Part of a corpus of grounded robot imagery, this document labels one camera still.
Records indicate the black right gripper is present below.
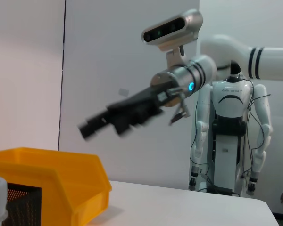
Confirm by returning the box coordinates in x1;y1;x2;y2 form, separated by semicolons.
77;85;180;142

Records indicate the black mesh pen holder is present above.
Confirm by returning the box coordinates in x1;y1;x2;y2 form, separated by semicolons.
1;182;43;226

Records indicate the yellow plastic bin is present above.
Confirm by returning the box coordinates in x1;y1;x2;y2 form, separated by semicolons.
0;146;113;226

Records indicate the white Agibot humanoid robot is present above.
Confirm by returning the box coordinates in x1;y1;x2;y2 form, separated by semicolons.
188;60;273;196

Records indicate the black power brick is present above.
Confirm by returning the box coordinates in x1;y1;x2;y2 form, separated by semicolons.
206;184;240;197

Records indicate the metal pin with ring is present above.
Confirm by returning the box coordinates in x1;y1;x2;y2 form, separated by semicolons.
169;94;192;126

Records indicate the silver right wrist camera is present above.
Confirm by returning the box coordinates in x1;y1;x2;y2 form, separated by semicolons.
141;8;204;67

